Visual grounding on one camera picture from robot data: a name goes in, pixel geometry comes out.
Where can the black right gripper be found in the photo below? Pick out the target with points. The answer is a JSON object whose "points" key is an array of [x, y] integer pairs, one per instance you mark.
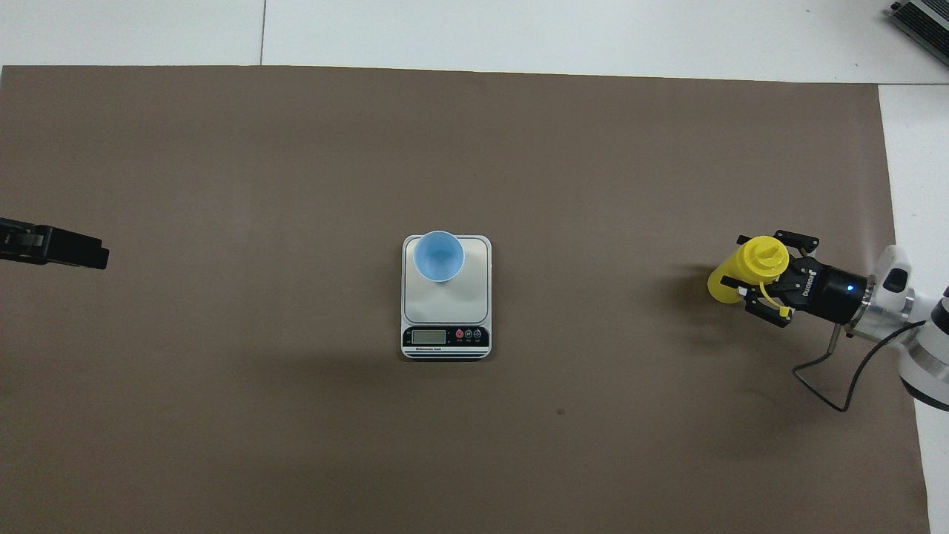
{"points": [[830, 291]]}

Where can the yellow squeeze bottle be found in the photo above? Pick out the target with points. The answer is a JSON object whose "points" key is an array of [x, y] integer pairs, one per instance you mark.
{"points": [[745, 267]]}

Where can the light blue plastic cup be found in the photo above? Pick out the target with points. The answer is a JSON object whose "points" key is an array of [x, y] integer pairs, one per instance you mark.
{"points": [[439, 256]]}

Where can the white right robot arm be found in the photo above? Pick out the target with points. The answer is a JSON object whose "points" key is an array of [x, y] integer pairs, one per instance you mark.
{"points": [[927, 356]]}

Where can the silver digital kitchen scale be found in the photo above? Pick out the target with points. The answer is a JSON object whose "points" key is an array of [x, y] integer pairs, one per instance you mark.
{"points": [[445, 311]]}

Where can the brown paper table mat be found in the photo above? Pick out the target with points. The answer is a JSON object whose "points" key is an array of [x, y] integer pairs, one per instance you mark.
{"points": [[222, 415]]}

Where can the grey finned metal device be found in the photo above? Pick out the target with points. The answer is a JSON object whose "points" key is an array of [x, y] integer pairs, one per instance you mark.
{"points": [[927, 22]]}

